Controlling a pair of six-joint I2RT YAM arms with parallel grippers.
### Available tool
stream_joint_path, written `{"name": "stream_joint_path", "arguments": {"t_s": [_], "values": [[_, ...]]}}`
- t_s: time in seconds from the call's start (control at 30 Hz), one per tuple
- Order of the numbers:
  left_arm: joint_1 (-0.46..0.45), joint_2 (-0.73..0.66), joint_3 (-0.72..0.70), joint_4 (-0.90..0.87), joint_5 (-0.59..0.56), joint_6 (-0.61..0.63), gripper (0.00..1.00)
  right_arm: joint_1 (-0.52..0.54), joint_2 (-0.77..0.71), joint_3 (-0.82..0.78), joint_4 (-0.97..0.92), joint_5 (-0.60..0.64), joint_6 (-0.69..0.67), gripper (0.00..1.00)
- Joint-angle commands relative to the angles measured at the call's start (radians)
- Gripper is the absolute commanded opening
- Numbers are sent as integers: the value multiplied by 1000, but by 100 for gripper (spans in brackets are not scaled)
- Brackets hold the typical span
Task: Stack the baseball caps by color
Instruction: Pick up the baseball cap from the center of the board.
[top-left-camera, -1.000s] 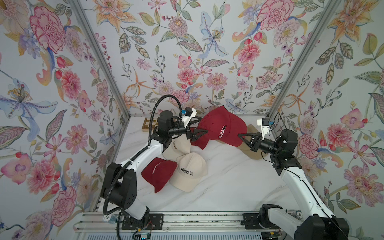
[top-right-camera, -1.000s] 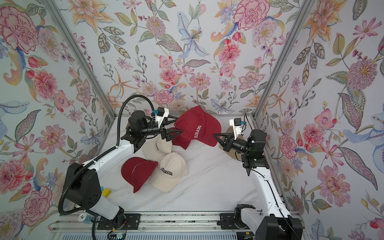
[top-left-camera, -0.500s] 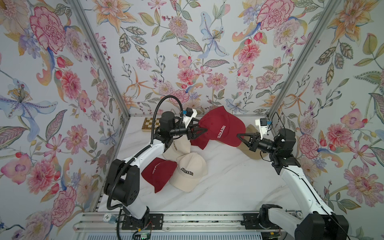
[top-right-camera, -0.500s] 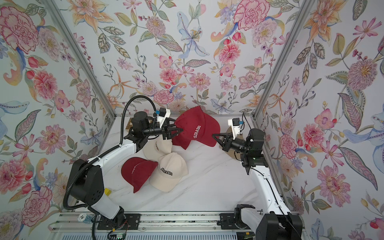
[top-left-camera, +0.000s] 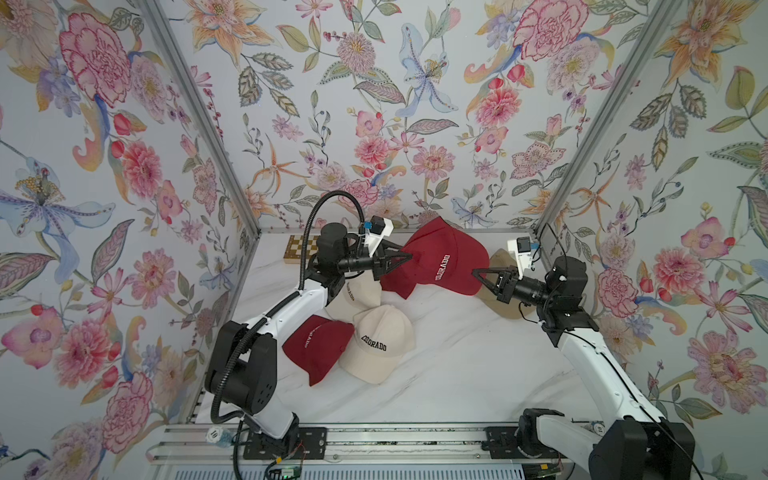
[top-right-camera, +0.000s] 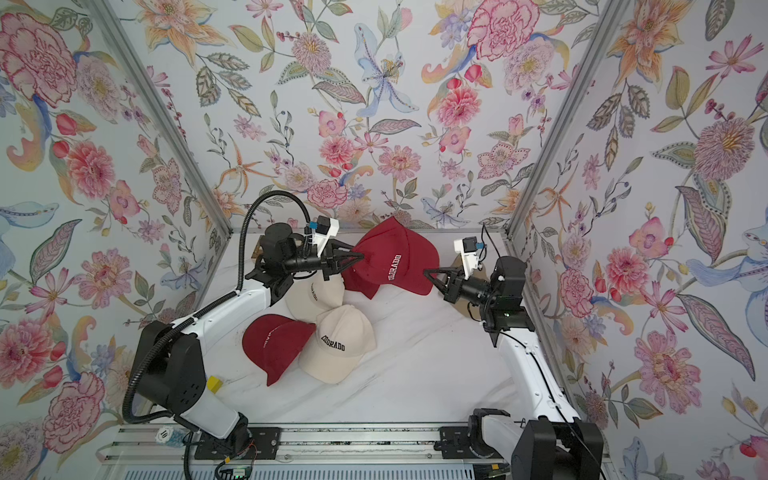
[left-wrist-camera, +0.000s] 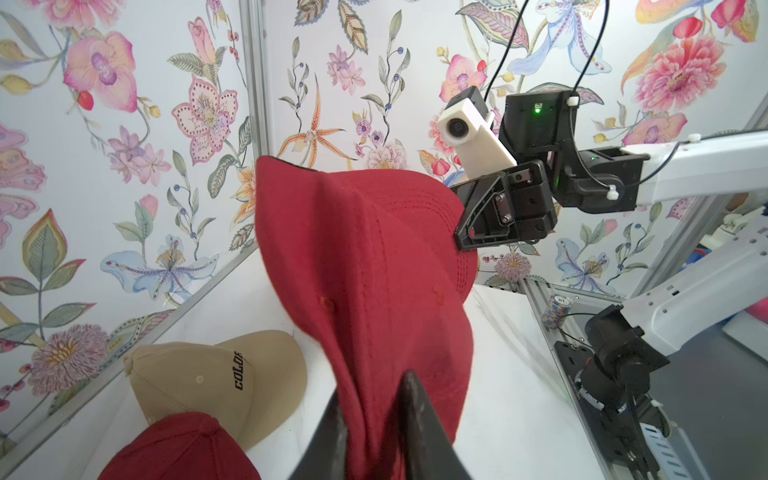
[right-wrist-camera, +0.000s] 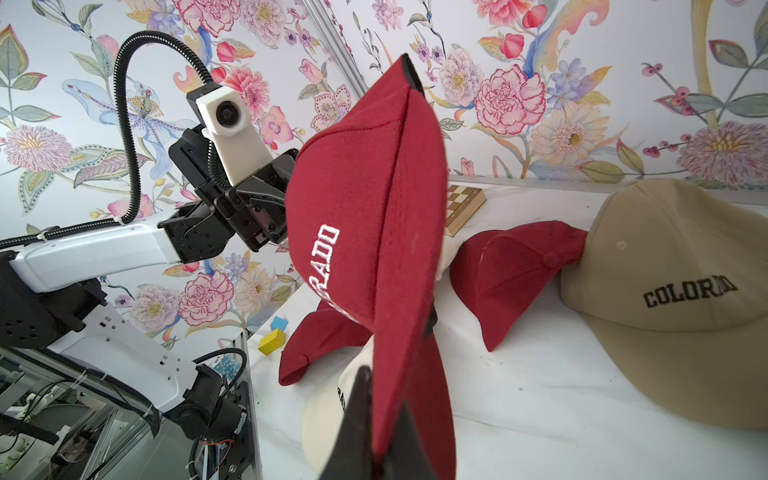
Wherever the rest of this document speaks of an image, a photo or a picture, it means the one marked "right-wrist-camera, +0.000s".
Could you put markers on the tan cap back middle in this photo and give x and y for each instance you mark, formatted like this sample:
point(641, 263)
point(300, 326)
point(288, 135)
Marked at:
point(673, 283)

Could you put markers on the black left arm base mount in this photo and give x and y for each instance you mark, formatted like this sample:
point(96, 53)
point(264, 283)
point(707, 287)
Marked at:
point(229, 450)

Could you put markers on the red Colorado cap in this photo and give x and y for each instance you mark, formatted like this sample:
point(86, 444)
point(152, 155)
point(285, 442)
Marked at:
point(366, 211)

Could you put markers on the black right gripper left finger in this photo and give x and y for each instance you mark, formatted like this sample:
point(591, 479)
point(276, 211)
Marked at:
point(352, 457)

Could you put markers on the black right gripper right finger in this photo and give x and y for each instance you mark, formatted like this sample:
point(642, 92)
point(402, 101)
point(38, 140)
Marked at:
point(406, 458)

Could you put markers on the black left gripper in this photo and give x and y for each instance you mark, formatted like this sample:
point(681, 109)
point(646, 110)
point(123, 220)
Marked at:
point(254, 210)

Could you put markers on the cream Colorado cap front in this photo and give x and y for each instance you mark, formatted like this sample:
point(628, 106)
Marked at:
point(324, 412)

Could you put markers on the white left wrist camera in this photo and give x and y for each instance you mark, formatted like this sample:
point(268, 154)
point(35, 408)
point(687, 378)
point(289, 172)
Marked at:
point(227, 122)

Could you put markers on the yellow block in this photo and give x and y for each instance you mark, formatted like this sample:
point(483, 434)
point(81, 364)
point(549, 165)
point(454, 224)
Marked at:
point(272, 342)

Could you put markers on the wooden chessboard box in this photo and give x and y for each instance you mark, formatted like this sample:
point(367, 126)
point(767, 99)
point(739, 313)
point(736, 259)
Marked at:
point(462, 204)

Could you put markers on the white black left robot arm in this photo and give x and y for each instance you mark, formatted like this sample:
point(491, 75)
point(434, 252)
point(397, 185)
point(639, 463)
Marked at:
point(52, 299)

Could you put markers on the blue block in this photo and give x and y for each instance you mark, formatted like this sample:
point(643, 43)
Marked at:
point(278, 323)

